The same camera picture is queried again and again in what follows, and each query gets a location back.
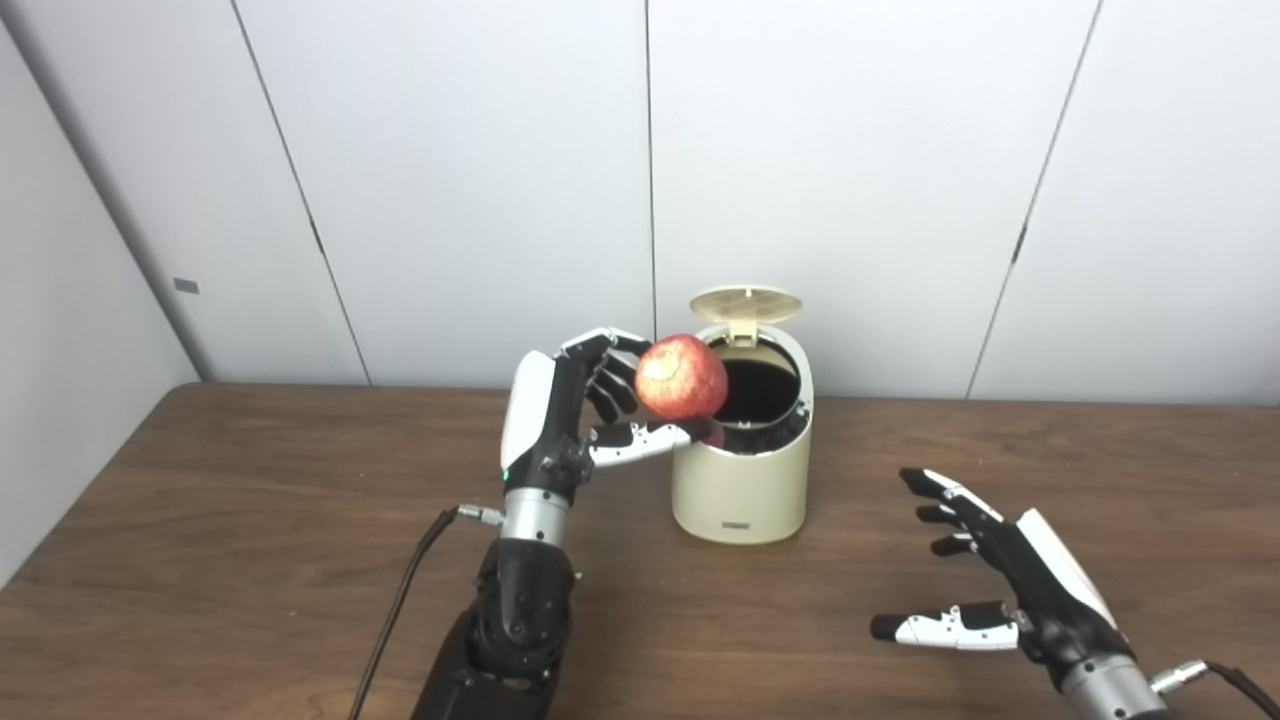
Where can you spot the cream-colored bin body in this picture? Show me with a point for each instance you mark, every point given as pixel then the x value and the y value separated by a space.
pixel 740 490

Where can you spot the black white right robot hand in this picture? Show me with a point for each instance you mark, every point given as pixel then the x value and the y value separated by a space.
pixel 1050 590

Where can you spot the red apple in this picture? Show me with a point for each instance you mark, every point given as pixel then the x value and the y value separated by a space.
pixel 682 378

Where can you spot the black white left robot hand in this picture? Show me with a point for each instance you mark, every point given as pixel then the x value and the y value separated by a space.
pixel 540 420

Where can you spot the round cream bin lid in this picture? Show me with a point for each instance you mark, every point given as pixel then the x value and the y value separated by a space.
pixel 745 304

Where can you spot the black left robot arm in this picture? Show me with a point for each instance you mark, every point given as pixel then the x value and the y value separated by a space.
pixel 520 610

